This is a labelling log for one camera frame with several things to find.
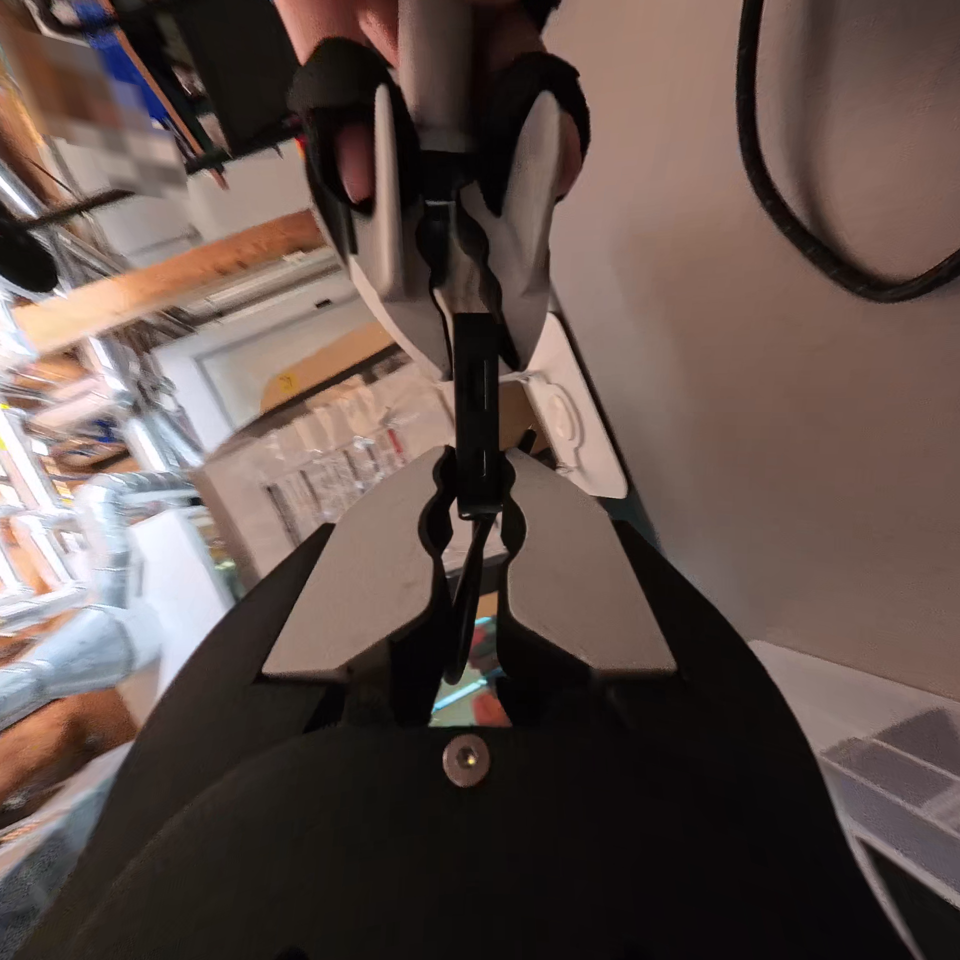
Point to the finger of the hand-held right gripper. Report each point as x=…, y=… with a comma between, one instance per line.
x=532, y=225
x=394, y=225

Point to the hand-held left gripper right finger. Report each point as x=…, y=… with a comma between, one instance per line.
x=592, y=592

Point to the white plastic holder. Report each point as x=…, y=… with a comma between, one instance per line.
x=577, y=420

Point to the clear plastic organizer box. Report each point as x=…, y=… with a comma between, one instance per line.
x=825, y=690

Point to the white parts cabinet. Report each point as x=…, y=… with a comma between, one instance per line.
x=225, y=480

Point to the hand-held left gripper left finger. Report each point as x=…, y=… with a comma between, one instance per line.
x=352, y=592

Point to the silver insulated pipes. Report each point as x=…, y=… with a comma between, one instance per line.
x=75, y=652

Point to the person's right hand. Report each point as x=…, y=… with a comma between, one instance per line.
x=337, y=19

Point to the cardboard sheet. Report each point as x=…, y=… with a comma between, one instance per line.
x=322, y=375

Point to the black divider card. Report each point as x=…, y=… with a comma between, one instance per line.
x=922, y=915

